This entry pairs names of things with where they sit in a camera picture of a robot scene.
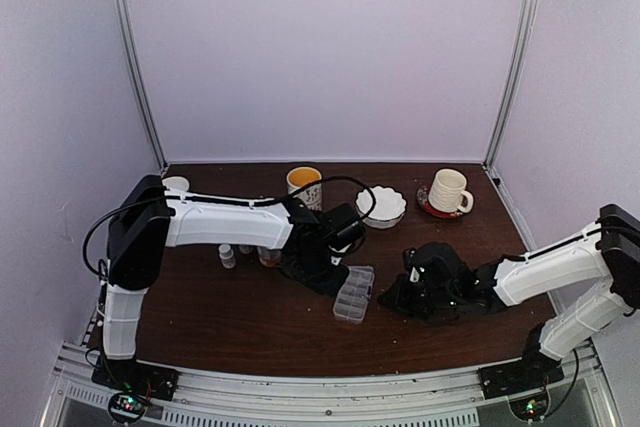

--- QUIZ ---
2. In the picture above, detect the aluminium frame post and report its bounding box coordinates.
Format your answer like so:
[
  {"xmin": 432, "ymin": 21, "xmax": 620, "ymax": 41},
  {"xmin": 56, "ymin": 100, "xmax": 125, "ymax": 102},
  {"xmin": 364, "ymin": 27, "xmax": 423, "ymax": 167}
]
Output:
[
  {"xmin": 113, "ymin": 0, "xmax": 169, "ymax": 174},
  {"xmin": 483, "ymin": 0, "xmax": 539, "ymax": 172}
]

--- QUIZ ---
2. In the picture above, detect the white scalloped dish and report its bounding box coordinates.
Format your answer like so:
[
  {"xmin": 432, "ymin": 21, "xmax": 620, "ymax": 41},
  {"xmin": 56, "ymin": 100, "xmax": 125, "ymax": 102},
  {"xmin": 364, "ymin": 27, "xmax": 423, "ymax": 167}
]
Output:
[{"xmin": 355, "ymin": 186, "xmax": 407, "ymax": 230}]

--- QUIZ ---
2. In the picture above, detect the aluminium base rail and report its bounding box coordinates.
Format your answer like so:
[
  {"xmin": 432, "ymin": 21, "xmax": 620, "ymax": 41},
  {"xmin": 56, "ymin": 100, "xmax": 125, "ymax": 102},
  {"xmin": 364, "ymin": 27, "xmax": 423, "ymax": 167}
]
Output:
[{"xmin": 35, "ymin": 342, "xmax": 622, "ymax": 426}]

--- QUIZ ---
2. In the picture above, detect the aluminium frame post left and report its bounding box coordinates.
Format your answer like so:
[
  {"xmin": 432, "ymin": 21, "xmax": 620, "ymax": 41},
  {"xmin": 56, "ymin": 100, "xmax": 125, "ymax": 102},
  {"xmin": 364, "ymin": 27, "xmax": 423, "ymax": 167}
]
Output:
[{"xmin": 113, "ymin": 0, "xmax": 169, "ymax": 174}]

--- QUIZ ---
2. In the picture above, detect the grey-capped orange label bottle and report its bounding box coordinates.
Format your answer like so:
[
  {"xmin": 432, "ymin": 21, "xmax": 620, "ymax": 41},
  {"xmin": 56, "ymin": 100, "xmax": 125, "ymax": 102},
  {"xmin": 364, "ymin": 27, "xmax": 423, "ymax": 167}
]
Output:
[{"xmin": 257, "ymin": 247, "xmax": 282, "ymax": 268}]

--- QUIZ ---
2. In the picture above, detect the aluminium frame post right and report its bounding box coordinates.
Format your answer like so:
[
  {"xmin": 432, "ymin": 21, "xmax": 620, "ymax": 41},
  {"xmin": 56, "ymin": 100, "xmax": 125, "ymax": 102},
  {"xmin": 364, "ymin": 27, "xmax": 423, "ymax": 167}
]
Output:
[{"xmin": 483, "ymin": 0, "xmax": 539, "ymax": 172}]

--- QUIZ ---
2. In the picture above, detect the red saucer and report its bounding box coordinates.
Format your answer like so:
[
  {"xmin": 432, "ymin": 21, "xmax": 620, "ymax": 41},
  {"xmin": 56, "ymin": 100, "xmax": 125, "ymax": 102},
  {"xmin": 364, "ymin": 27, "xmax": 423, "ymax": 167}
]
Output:
[{"xmin": 416, "ymin": 185, "xmax": 465, "ymax": 220}]

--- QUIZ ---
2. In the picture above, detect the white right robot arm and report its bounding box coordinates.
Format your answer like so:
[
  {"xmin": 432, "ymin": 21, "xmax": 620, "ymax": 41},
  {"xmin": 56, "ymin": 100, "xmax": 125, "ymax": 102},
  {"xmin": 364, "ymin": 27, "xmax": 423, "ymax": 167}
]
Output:
[{"xmin": 378, "ymin": 204, "xmax": 639, "ymax": 389}]

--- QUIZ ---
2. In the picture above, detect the white ceramic bowl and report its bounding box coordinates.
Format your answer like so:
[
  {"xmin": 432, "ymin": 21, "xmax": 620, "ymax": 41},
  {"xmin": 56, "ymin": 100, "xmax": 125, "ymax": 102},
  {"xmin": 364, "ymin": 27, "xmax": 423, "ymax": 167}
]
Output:
[{"xmin": 162, "ymin": 176, "xmax": 190, "ymax": 192}]

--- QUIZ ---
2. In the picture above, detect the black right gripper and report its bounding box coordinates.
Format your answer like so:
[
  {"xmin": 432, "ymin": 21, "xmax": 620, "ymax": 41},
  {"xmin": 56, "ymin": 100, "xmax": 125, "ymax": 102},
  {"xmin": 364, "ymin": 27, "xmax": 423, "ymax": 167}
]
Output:
[{"xmin": 378, "ymin": 274, "xmax": 458, "ymax": 321}]

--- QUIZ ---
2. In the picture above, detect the yellow-lined patterned mug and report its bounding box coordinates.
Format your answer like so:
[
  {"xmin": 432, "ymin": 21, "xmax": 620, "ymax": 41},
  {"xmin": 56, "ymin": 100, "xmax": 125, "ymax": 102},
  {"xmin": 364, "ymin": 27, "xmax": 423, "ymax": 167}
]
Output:
[{"xmin": 286, "ymin": 166, "xmax": 322, "ymax": 211}]

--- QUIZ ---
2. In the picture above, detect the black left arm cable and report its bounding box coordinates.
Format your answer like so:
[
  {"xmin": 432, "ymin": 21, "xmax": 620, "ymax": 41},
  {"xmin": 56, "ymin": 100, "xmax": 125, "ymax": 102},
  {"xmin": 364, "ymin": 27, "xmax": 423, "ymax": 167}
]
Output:
[{"xmin": 82, "ymin": 176, "xmax": 378, "ymax": 278}]

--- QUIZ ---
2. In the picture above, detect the white ribbed cup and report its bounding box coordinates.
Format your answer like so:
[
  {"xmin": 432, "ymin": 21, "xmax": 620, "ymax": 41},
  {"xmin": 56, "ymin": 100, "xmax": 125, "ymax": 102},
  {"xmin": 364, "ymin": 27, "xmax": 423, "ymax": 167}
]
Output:
[{"xmin": 428, "ymin": 168, "xmax": 474, "ymax": 214}]

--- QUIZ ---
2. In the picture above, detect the clear plastic pill organizer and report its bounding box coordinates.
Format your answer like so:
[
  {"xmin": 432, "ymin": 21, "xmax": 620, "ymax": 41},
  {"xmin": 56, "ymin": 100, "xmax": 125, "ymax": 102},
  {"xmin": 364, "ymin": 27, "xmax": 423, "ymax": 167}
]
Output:
[{"xmin": 333, "ymin": 266, "xmax": 375, "ymax": 324}]

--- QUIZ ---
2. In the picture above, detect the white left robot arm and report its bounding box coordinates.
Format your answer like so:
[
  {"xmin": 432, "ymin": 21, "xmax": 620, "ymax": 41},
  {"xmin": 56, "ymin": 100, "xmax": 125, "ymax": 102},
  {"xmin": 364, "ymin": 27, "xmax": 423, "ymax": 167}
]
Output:
[{"xmin": 102, "ymin": 175, "xmax": 365, "ymax": 391}]

